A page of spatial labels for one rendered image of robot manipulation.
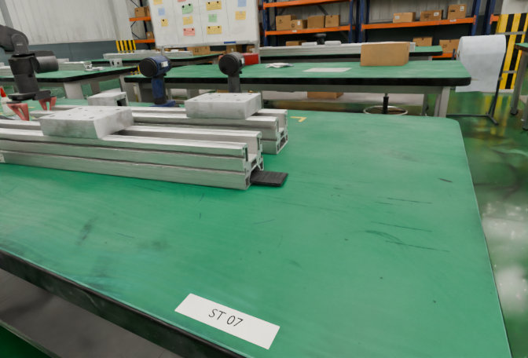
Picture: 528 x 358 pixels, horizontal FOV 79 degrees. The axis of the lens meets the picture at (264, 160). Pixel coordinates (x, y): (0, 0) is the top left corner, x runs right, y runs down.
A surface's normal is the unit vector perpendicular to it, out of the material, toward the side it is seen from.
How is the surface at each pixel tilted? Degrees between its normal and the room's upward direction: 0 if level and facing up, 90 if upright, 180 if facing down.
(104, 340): 0
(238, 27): 90
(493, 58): 99
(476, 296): 0
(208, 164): 90
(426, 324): 0
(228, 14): 90
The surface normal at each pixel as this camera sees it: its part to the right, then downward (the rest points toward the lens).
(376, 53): -0.52, 0.33
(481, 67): -0.37, 0.57
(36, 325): -0.06, -0.93
